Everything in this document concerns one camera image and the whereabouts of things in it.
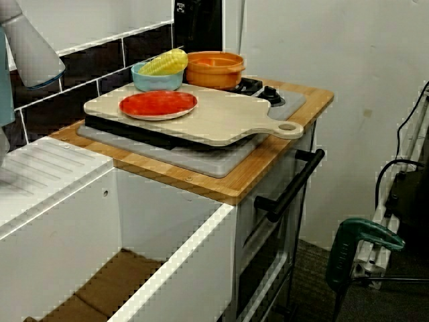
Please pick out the aluminium profile rail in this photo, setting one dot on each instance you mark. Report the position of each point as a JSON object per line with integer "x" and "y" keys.
{"x": 368, "y": 265}

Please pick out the white toy oven front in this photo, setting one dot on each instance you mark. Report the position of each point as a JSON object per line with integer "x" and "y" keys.
{"x": 248, "y": 214}

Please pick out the green clamp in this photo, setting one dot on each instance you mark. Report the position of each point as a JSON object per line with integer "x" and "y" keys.
{"x": 345, "y": 248}

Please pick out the teal box appliance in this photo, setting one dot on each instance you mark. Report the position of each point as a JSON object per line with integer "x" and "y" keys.
{"x": 6, "y": 84}

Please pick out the black slanted side panel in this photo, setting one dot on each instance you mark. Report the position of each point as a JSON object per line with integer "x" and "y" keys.
{"x": 211, "y": 33}

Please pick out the black equipment box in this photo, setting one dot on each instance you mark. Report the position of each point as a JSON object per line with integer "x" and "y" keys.
{"x": 415, "y": 201}

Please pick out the white toy sink unit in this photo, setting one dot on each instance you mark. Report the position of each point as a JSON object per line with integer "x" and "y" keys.
{"x": 167, "y": 251}

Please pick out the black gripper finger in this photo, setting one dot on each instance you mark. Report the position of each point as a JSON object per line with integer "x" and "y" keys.
{"x": 181, "y": 16}

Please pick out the red plate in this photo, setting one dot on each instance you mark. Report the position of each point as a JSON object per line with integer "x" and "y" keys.
{"x": 157, "y": 104}

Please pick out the yellow toy corn cob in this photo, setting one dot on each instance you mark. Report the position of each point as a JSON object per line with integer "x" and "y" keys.
{"x": 164, "y": 63}

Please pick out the white backsplash rail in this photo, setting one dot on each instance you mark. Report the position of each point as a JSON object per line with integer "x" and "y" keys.
{"x": 117, "y": 35}

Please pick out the light blue plastic bowl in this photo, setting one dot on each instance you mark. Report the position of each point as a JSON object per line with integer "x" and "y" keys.
{"x": 157, "y": 84}

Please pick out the brown cardboard sheet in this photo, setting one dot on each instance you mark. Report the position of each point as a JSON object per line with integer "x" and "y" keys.
{"x": 110, "y": 285}

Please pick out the dark tiled backsplash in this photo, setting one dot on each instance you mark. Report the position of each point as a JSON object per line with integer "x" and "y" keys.
{"x": 100, "y": 60}

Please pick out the grey toy stove top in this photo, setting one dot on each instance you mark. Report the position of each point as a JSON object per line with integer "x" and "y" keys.
{"x": 201, "y": 164}

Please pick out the black stove knob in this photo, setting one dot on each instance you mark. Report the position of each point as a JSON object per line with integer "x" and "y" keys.
{"x": 272, "y": 95}

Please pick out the black burner grate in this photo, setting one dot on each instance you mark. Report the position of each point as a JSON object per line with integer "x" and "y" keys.
{"x": 249, "y": 85}

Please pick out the orange toy pot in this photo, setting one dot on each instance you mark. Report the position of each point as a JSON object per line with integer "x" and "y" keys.
{"x": 211, "y": 77}

